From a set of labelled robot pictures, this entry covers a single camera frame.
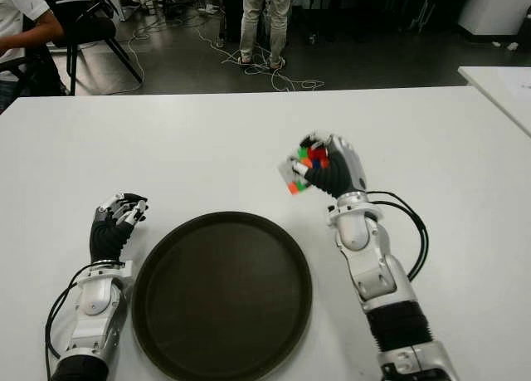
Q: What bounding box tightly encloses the black office chair armrest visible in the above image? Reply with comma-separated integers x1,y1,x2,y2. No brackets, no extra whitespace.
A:
0,44,70,98

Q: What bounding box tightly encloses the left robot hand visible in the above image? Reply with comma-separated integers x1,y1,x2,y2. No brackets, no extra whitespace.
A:
90,192,149,264

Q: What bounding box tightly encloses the white paper sheet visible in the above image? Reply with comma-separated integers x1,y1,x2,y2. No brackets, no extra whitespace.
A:
504,67,531,96

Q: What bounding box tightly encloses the multicoloured Rubik's cube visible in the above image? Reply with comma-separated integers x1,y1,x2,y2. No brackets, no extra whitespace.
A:
278,142,333,196

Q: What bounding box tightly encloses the seated person white polo shirt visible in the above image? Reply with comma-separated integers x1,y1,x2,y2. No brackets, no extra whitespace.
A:
0,0,67,112

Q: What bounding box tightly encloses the white cable by chair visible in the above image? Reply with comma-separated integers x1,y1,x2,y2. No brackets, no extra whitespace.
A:
123,23,147,85

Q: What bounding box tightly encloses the white cabinet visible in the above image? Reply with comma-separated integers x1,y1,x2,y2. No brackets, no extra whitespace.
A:
455,0,531,37

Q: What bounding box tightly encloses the black chair with slanted legs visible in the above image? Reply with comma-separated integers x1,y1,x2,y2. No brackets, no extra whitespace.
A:
41,0,144,95

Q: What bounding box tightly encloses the round dark brown plate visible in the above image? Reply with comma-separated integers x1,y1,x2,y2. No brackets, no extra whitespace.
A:
131,210,313,381

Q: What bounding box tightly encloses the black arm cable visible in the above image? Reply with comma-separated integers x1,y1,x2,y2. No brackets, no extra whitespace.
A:
44,262,125,381
367,189,430,281

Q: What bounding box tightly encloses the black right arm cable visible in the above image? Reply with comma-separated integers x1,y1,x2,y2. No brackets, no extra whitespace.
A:
367,189,430,281

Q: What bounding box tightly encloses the person in grey trousers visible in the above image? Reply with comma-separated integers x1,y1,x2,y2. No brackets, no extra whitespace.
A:
237,0,298,69

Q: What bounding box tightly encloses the folded metal stand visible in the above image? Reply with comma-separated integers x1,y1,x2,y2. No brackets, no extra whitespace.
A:
408,0,436,33

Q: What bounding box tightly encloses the tangled white floor cable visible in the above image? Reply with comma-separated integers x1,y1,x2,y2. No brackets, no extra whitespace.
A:
197,26,327,92

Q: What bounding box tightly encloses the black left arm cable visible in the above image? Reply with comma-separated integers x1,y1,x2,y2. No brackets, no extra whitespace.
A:
44,262,125,381

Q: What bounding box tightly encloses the white side table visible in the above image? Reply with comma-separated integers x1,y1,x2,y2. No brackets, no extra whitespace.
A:
457,65,531,139

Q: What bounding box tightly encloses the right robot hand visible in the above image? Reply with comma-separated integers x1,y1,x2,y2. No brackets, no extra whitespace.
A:
290,132,369,199

